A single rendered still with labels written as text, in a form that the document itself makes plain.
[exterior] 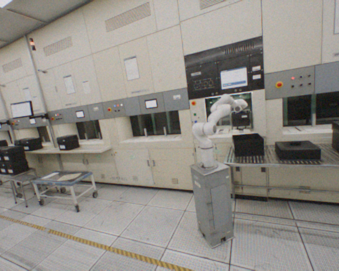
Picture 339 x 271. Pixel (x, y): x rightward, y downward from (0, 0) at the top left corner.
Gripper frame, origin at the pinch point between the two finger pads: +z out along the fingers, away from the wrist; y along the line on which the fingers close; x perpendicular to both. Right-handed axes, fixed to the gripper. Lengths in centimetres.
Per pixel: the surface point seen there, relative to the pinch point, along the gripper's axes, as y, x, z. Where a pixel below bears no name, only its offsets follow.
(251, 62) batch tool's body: 18, 49, -32
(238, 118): -2.7, -14.9, -8.6
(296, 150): 51, -36, -82
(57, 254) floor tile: -169, -122, -183
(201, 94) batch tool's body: -41, 23, -36
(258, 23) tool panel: 25, 87, -31
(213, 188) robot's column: -14, -61, -116
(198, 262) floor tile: -27, -122, -140
